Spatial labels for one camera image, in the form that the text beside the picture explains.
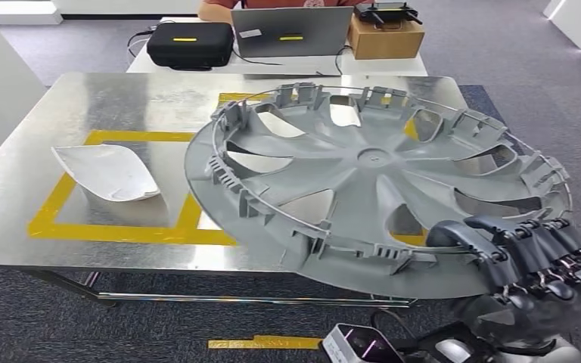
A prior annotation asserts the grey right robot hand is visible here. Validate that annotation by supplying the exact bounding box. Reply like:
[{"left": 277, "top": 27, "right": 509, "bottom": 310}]
[{"left": 425, "top": 215, "right": 581, "bottom": 348}]

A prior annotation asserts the grey plastic wheel hubcap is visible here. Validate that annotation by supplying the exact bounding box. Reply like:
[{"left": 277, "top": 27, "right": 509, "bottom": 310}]
[{"left": 184, "top": 81, "right": 573, "bottom": 300}]

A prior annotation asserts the white curved plastic part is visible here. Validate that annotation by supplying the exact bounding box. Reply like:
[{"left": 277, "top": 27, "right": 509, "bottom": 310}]
[{"left": 51, "top": 144, "right": 162, "bottom": 203}]

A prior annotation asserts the steel workbench table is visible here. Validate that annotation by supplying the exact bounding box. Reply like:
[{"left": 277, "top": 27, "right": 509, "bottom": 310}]
[{"left": 0, "top": 71, "right": 527, "bottom": 309}]

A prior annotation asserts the brown cardboard box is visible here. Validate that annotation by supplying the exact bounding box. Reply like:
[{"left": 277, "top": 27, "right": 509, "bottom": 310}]
[{"left": 346, "top": 14, "right": 426, "bottom": 61}]

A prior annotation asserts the black device with antennas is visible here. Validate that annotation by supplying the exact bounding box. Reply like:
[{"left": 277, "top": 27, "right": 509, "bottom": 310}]
[{"left": 353, "top": 1, "right": 424, "bottom": 27}]

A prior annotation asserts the white desk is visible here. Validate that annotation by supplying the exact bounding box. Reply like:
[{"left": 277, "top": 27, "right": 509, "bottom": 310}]
[{"left": 126, "top": 16, "right": 429, "bottom": 79}]

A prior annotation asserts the grey laptop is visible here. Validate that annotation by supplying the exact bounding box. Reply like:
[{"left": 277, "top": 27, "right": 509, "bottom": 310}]
[{"left": 230, "top": 5, "right": 355, "bottom": 58}]

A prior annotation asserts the black case yellow stripe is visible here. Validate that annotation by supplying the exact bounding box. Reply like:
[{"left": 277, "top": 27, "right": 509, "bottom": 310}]
[{"left": 146, "top": 21, "right": 235, "bottom": 71}]

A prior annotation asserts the person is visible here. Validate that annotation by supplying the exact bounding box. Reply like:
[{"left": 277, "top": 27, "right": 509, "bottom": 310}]
[{"left": 197, "top": 0, "right": 367, "bottom": 23}]

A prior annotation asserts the yellow table tape outline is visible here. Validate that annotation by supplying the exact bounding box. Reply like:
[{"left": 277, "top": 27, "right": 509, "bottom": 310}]
[{"left": 27, "top": 92, "right": 427, "bottom": 247}]

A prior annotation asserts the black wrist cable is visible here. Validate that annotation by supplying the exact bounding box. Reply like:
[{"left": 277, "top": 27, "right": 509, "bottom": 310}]
[{"left": 369, "top": 309, "right": 417, "bottom": 342}]

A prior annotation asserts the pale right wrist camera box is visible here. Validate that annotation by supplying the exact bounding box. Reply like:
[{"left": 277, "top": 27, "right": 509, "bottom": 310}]
[{"left": 320, "top": 323, "right": 405, "bottom": 363}]

